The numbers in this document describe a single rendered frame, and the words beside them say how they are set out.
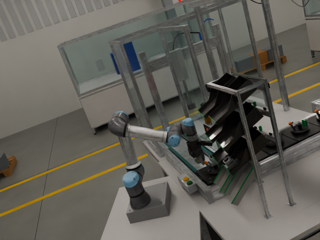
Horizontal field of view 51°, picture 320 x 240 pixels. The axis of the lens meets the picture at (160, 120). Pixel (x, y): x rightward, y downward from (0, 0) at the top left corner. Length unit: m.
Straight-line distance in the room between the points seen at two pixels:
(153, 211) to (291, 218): 0.89
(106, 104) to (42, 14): 3.85
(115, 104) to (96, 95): 0.46
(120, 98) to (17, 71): 3.93
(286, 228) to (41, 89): 8.97
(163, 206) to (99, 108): 5.14
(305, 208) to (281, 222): 0.17
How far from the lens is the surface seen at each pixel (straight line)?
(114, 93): 7.24
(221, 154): 2.14
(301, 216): 2.12
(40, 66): 10.21
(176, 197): 2.52
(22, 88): 10.35
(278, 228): 2.06
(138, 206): 2.38
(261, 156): 2.52
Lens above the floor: 2.20
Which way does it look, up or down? 19 degrees down
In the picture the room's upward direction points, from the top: 19 degrees counter-clockwise
